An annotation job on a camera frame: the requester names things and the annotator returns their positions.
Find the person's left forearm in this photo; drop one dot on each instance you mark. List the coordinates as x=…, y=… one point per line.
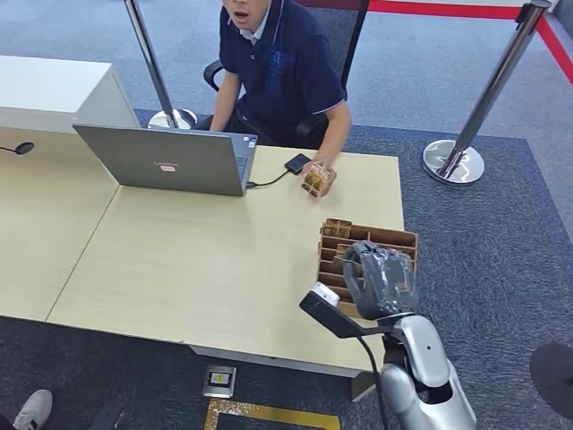
x=338, y=133

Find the white shoe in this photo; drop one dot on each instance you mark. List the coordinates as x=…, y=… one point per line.
x=33, y=409

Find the white cabinet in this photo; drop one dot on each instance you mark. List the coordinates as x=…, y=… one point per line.
x=49, y=89

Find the red barrier belt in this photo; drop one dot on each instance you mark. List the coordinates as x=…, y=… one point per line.
x=439, y=9
x=555, y=47

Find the person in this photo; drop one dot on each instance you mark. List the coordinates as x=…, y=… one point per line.
x=286, y=65

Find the chrome stanchion post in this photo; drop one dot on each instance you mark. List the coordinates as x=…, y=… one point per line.
x=152, y=65
x=488, y=95

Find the black round base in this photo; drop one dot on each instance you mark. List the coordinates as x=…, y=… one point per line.
x=555, y=380

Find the black desk microphone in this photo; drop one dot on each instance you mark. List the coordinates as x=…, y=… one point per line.
x=23, y=148

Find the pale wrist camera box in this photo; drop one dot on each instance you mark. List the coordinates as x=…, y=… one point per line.
x=326, y=294

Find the wooden slotted card rack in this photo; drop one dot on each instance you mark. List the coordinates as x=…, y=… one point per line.
x=389, y=237

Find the person's left hand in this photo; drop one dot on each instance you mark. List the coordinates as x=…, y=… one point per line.
x=332, y=178

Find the person's right forearm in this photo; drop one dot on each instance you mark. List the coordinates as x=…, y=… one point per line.
x=225, y=104

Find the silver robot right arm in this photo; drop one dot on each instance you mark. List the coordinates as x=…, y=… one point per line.
x=425, y=356

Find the grey laptop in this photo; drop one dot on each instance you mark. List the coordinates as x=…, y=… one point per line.
x=170, y=160

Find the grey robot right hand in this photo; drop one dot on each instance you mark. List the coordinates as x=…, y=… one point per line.
x=384, y=282

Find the black office chair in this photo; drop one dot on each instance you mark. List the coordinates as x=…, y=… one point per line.
x=356, y=35

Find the metal floor socket box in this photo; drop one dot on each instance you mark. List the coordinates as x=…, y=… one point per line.
x=219, y=381

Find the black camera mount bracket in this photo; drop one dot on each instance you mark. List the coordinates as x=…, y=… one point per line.
x=333, y=320

